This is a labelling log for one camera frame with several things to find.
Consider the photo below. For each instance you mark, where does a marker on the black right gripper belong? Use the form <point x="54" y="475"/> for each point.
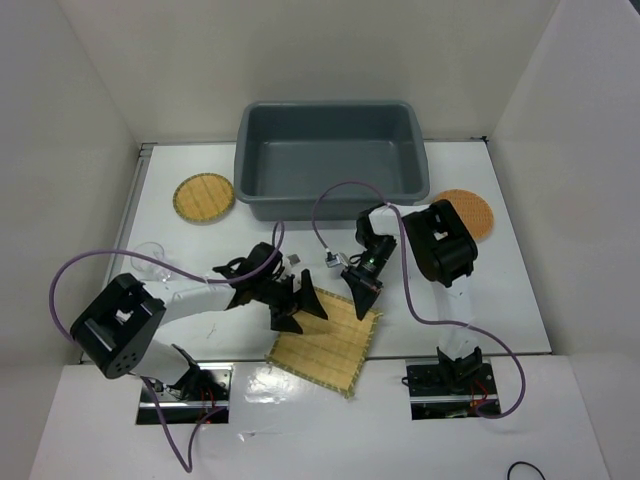
<point x="364" y="289"/>

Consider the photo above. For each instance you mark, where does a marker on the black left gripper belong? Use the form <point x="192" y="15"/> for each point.
<point x="281" y="317"/>

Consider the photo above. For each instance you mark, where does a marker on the square bamboo mat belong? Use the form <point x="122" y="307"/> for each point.
<point x="329" y="353"/>

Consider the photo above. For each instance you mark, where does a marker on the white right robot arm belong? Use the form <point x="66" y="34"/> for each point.
<point x="444" y="252"/>

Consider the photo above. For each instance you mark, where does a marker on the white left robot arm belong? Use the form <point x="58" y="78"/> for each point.
<point x="117" y="330"/>

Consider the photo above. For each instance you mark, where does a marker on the grey plastic bin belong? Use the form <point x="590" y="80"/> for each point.
<point x="296" y="160"/>

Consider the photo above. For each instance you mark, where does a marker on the round orange woven coaster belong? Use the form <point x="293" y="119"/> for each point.
<point x="473" y="210"/>

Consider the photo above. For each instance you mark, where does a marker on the round bamboo coaster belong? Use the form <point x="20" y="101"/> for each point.
<point x="203" y="198"/>

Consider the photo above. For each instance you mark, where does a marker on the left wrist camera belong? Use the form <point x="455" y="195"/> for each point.
<point x="291" y="264"/>

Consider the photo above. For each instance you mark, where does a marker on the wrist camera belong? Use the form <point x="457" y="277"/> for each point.
<point x="291" y="264"/>
<point x="336" y="259"/>

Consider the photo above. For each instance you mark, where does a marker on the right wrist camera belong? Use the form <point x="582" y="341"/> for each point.
<point x="336" y="259"/>

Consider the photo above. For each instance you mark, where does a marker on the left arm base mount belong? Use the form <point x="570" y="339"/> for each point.
<point x="210" y="402"/>

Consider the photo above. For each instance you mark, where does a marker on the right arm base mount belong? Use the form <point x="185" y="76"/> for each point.
<point x="442" y="388"/>

